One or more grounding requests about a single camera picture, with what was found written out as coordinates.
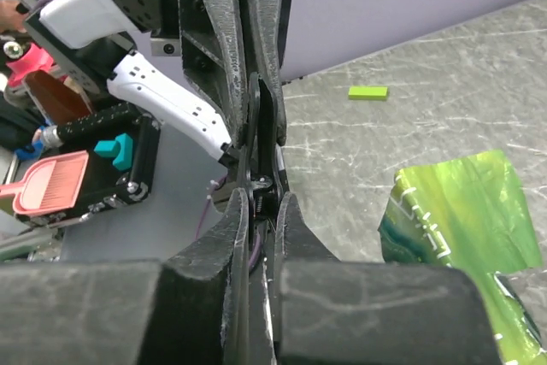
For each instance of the pink dustpan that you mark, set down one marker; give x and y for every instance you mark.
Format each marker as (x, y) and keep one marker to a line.
(49, 185)

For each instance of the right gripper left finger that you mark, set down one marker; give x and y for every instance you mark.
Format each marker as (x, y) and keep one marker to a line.
(190, 309)

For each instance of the green litter bag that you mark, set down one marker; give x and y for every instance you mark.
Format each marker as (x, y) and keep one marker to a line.
(470, 213)

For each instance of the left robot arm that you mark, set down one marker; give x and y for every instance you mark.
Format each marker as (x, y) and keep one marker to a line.
(109, 46)

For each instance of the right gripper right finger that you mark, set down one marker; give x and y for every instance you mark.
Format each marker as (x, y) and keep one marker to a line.
(333, 312)

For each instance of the teal block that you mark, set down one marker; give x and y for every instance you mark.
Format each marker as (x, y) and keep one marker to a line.
(119, 151)

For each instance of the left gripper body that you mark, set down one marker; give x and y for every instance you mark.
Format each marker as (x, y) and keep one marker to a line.
(186, 21)

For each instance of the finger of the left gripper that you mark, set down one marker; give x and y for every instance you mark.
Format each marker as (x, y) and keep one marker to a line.
(264, 22)
(226, 90)

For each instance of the green rectangular block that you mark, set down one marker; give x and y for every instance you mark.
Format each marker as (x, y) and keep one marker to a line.
(368, 93)

